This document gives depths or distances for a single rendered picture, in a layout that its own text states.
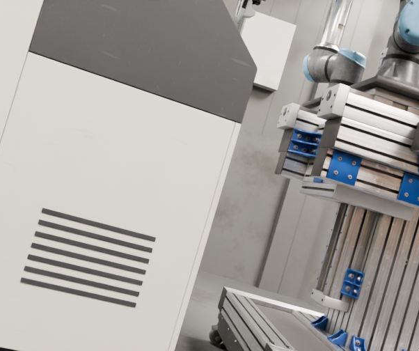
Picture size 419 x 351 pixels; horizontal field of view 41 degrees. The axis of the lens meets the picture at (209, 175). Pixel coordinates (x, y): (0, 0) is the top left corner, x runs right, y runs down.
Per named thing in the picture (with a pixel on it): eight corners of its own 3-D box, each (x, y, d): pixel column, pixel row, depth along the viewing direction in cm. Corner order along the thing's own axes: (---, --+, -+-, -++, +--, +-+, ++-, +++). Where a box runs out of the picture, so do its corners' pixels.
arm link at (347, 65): (347, 79, 213) (357, 45, 213) (320, 78, 223) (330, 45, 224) (365, 90, 220) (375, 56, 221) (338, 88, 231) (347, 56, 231)
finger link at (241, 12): (253, 26, 200) (259, 1, 201) (237, 20, 199) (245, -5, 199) (249, 28, 203) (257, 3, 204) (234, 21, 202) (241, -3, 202)
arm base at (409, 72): (406, 102, 181) (414, 72, 181) (430, 96, 166) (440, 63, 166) (362, 87, 179) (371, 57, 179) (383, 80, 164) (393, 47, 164)
